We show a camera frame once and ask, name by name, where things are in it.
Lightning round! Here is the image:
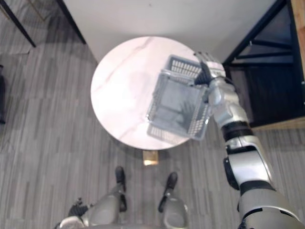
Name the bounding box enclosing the black furniture piece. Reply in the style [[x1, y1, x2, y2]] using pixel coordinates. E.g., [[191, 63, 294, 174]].
[[0, 64, 7, 125]]

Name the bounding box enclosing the dark robot foot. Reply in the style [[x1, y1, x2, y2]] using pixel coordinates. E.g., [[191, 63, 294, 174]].
[[166, 172, 179, 191], [115, 166, 126, 189]]

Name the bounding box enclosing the grey plastic shopping basket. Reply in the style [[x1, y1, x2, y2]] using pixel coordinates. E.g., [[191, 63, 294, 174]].
[[144, 54, 212, 141]]

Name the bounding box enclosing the dark robot right foot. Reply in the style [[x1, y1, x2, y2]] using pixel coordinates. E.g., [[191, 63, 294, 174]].
[[166, 172, 179, 191]]

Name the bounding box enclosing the black metal frame leg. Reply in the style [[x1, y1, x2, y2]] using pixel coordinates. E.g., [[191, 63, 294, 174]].
[[0, 0, 38, 48]]

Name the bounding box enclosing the black framed wooden rack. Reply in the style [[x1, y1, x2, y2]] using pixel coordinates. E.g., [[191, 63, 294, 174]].
[[223, 0, 305, 131]]

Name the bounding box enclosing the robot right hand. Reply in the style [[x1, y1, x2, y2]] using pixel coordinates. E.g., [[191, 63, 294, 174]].
[[193, 51, 227, 86]]

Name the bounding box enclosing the brass table base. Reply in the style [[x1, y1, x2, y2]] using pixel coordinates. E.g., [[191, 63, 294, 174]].
[[142, 150, 160, 167]]

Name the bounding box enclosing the silver robot right leg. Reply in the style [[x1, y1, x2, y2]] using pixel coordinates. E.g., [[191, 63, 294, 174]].
[[158, 190, 189, 227]]

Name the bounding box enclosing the dark robot left foot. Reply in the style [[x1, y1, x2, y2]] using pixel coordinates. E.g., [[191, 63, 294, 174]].
[[115, 166, 126, 189]]

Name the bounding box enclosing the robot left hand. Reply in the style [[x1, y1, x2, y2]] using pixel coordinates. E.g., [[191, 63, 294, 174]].
[[68, 197, 89, 217]]

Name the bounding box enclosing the round white marble table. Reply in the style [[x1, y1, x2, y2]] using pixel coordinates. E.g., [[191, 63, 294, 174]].
[[90, 35, 226, 151]]

